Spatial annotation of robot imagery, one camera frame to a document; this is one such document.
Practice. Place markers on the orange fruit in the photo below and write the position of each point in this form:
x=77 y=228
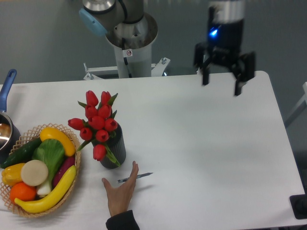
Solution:
x=23 y=192

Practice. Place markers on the dark pen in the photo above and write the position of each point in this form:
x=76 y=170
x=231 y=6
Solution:
x=137 y=177

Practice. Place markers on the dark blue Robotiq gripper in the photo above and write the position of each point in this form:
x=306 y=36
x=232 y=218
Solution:
x=223 y=48

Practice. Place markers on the purple sweet potato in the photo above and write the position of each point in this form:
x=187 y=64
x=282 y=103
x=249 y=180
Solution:
x=70 y=161

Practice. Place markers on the green cucumber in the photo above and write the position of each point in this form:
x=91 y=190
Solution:
x=22 y=154

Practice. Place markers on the green bok choy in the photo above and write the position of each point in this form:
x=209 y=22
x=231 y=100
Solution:
x=52 y=153

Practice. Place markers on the yellow bell pepper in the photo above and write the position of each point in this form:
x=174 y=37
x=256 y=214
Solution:
x=12 y=174

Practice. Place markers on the red tulip bouquet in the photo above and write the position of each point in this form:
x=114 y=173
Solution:
x=100 y=127

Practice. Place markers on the yellow banana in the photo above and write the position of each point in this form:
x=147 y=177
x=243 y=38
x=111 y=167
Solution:
x=53 y=197

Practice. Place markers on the black device at table edge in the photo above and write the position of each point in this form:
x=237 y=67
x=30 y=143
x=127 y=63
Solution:
x=299 y=206

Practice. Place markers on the white frame at right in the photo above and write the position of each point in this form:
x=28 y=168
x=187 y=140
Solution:
x=298 y=108

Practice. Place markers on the black sleeved forearm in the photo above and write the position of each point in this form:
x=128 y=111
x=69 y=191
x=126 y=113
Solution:
x=122 y=221

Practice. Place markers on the beige round disc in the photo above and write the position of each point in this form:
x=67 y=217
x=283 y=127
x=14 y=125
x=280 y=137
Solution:
x=34 y=173

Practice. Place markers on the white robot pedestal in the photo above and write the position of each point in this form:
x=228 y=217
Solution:
x=132 y=44

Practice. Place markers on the woven wicker basket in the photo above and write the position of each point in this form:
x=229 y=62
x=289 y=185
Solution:
x=28 y=136

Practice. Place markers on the blue handled saucepan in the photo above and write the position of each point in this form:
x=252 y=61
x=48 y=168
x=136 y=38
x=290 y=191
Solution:
x=9 y=133

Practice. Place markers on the person's hand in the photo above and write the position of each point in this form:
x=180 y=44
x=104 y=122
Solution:
x=119 y=198

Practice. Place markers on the yellow squash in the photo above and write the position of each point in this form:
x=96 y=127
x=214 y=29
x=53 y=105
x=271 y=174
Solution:
x=54 y=133

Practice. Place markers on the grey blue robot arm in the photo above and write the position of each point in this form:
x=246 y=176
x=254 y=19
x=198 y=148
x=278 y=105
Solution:
x=101 y=16

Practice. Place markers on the dark grey ribbed vase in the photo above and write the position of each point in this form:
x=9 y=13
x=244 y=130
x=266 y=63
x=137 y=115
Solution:
x=117 y=147

